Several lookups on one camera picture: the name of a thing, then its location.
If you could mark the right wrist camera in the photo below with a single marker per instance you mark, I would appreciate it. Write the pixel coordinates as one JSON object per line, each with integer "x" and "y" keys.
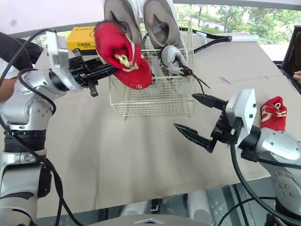
{"x": 242, "y": 106}

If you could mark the small red shoe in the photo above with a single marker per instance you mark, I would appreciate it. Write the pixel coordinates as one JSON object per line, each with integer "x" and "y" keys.
{"x": 274, "y": 117}
{"x": 113, "y": 44}

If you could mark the person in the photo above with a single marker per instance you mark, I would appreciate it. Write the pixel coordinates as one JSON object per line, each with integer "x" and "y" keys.
{"x": 14, "y": 47}

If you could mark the small grey shoe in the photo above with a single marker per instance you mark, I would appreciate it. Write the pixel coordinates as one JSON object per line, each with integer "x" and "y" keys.
{"x": 170, "y": 56}

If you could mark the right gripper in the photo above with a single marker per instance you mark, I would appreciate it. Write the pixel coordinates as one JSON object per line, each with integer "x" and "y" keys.
{"x": 225, "y": 131}

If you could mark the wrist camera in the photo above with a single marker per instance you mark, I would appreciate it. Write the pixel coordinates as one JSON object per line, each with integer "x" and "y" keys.
{"x": 242, "y": 106}
{"x": 55, "y": 50}

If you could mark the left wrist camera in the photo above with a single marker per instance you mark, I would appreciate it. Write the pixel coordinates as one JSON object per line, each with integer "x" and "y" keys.
{"x": 55, "y": 50}

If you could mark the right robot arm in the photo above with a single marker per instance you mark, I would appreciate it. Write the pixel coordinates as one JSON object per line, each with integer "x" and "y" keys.
{"x": 279, "y": 146}

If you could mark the robot body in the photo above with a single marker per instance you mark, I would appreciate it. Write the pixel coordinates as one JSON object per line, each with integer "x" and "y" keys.
{"x": 152, "y": 212}

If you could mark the large grey shoe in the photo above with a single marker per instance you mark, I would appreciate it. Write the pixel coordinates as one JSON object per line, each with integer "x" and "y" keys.
{"x": 117, "y": 14}
{"x": 160, "y": 14}

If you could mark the yellow cardboard box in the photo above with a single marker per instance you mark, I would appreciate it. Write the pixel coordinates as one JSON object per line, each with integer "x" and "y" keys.
{"x": 80, "y": 40}

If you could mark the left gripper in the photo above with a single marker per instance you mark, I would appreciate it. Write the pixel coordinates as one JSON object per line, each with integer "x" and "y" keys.
{"x": 81, "y": 71}

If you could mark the person's hand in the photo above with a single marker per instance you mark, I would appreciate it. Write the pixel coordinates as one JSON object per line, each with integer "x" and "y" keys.
{"x": 297, "y": 76}

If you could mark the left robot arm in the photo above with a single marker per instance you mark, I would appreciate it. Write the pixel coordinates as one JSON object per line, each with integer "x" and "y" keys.
{"x": 26, "y": 110}

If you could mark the black badminton racket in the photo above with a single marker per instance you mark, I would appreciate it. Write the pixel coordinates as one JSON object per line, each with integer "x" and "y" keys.
{"x": 240, "y": 38}

